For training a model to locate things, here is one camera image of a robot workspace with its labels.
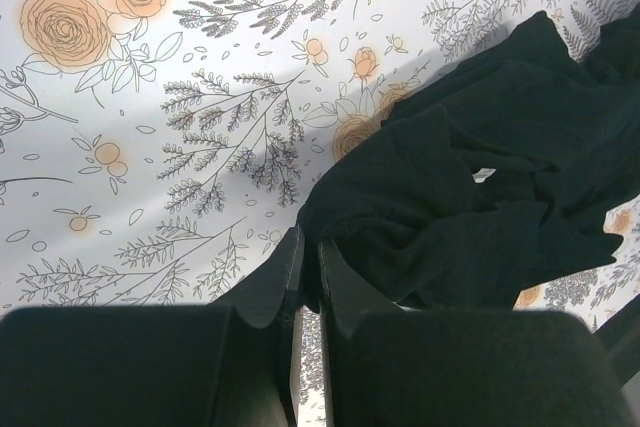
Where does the black t shirt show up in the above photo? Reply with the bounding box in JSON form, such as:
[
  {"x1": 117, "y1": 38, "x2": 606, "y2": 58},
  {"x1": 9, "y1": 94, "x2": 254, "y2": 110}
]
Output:
[{"x1": 297, "y1": 12, "x2": 639, "y2": 309}]

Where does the floral table mat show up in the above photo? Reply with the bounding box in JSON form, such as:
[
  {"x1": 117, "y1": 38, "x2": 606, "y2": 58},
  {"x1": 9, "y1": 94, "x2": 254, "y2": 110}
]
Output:
[{"x1": 0, "y1": 0, "x2": 640, "y2": 427}]

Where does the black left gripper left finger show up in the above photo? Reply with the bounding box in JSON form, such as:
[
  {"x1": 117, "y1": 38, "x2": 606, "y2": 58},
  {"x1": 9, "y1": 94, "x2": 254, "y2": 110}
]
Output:
[{"x1": 1, "y1": 227, "x2": 304, "y2": 426}]

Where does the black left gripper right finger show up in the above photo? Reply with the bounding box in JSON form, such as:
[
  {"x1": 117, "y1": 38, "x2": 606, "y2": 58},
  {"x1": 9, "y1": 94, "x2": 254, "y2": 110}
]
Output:
[{"x1": 318, "y1": 241, "x2": 625, "y2": 426}]

